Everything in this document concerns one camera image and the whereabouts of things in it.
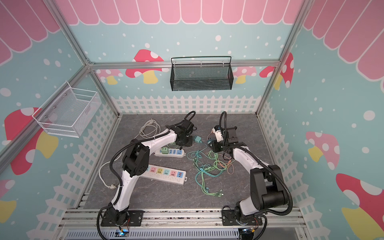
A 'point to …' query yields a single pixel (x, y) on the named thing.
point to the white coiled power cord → (151, 129)
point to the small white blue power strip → (170, 152)
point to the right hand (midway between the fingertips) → (212, 143)
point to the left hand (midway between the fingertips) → (188, 145)
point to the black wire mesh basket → (191, 73)
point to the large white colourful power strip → (172, 175)
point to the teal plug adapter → (197, 139)
